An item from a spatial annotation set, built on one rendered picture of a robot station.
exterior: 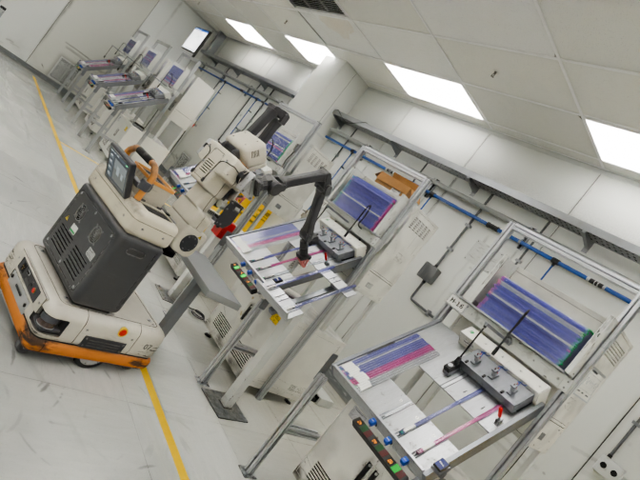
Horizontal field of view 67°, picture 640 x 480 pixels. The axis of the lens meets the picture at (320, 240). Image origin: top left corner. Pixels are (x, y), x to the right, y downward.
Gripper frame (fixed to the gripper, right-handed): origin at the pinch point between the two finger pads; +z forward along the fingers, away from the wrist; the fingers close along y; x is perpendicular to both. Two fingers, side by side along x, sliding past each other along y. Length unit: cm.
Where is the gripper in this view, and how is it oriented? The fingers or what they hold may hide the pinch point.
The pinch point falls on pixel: (303, 266)
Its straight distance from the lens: 318.8
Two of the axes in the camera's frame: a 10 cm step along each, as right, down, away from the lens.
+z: -0.4, 8.7, 4.8
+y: -5.1, -4.3, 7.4
